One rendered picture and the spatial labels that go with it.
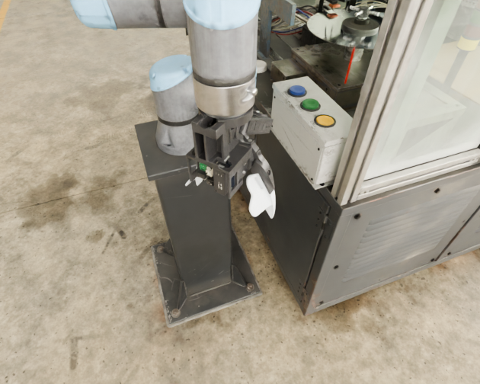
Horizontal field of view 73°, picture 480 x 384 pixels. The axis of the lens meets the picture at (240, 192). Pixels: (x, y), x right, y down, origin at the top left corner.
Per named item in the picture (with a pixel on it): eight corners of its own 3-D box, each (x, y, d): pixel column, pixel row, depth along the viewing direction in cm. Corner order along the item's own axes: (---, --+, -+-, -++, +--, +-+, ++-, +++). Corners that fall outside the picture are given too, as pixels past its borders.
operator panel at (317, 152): (351, 179, 84) (368, 132, 73) (314, 190, 81) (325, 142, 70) (300, 120, 102) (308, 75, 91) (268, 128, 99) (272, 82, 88)
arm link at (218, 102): (215, 52, 42) (271, 68, 39) (216, 85, 45) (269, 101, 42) (179, 77, 37) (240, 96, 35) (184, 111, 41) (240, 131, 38)
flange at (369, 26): (376, 35, 97) (379, 26, 95) (339, 30, 100) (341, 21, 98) (379, 22, 104) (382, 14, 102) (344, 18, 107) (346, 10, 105)
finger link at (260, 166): (254, 196, 52) (226, 153, 49) (259, 190, 53) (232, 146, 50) (276, 194, 49) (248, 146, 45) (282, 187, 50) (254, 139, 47)
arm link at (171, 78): (158, 98, 92) (148, 50, 82) (206, 97, 93) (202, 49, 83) (152, 123, 84) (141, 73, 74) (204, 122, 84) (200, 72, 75)
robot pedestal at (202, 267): (170, 324, 132) (120, 204, 78) (152, 247, 158) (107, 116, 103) (260, 292, 142) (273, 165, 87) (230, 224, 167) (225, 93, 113)
